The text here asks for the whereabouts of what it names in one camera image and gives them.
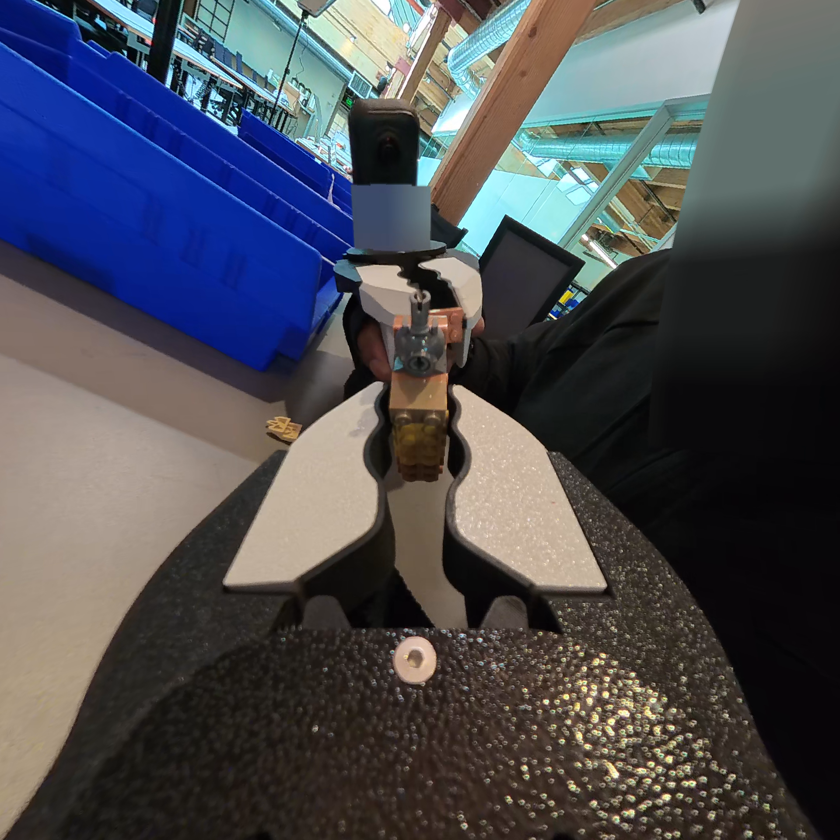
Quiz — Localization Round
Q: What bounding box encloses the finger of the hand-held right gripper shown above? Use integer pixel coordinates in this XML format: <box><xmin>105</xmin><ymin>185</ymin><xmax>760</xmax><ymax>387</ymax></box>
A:
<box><xmin>427</xmin><ymin>256</ymin><xmax>484</xmax><ymax>368</ymax></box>
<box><xmin>357</xmin><ymin>262</ymin><xmax>422</xmax><ymax>324</ymax></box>

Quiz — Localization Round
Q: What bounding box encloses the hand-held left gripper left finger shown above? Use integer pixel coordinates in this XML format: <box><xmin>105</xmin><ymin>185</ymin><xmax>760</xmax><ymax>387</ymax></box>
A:
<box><xmin>223</xmin><ymin>382</ymin><xmax>398</xmax><ymax>595</ymax></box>

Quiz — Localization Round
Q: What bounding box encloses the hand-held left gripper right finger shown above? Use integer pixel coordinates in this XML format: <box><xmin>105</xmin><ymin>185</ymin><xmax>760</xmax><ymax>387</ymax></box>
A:
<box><xmin>445</xmin><ymin>384</ymin><xmax>608</xmax><ymax>595</ymax></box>

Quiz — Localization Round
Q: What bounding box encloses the brown lego ship build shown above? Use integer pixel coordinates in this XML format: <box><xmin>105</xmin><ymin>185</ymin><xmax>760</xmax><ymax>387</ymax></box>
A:
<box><xmin>388</xmin><ymin>292</ymin><xmax>468</xmax><ymax>483</ymax></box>

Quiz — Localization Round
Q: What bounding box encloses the person's right forearm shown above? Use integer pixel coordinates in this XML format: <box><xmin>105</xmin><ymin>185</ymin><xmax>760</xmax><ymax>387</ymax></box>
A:
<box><xmin>459</xmin><ymin>308</ymin><xmax>631</xmax><ymax>473</ymax></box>

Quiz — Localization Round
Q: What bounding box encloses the person's right hand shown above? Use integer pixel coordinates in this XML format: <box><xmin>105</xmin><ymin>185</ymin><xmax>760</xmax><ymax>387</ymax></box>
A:
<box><xmin>354</xmin><ymin>318</ymin><xmax>396</xmax><ymax>385</ymax></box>

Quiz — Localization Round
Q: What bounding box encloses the black framed monitor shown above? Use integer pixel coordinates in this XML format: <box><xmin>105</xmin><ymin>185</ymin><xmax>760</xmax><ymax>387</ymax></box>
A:
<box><xmin>479</xmin><ymin>215</ymin><xmax>585</xmax><ymax>329</ymax></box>

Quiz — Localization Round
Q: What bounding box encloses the blue plastic bin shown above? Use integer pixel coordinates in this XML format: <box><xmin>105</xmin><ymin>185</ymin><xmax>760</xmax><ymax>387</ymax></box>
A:
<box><xmin>239</xmin><ymin>108</ymin><xmax>355</xmax><ymax>214</ymax></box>
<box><xmin>0</xmin><ymin>98</ymin><xmax>345</xmax><ymax>371</ymax></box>
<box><xmin>0</xmin><ymin>0</ymin><xmax>355</xmax><ymax>263</ymax></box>

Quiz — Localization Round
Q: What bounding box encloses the black light stand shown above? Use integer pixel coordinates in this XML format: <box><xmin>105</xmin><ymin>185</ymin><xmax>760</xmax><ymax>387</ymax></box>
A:
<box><xmin>272</xmin><ymin>0</ymin><xmax>329</xmax><ymax>119</ymax></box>

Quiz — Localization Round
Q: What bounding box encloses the person's black jacket torso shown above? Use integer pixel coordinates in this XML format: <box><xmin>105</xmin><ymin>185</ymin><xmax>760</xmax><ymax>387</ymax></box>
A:
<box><xmin>558</xmin><ymin>249</ymin><xmax>840</xmax><ymax>840</ymax></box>

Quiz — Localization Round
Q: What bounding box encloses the black pole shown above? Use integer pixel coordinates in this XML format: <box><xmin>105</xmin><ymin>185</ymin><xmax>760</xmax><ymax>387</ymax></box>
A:
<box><xmin>144</xmin><ymin>0</ymin><xmax>182</xmax><ymax>83</ymax></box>

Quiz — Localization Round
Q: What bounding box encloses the wooden post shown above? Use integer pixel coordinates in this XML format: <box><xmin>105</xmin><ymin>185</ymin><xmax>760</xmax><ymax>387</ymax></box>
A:
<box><xmin>430</xmin><ymin>0</ymin><xmax>598</xmax><ymax>224</ymax></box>

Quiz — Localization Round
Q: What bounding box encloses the silver spiral air duct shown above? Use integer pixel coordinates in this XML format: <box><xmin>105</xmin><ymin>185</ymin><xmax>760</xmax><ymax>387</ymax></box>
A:
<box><xmin>525</xmin><ymin>125</ymin><xmax>690</xmax><ymax>173</ymax></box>
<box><xmin>453</xmin><ymin>0</ymin><xmax>529</xmax><ymax>93</ymax></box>

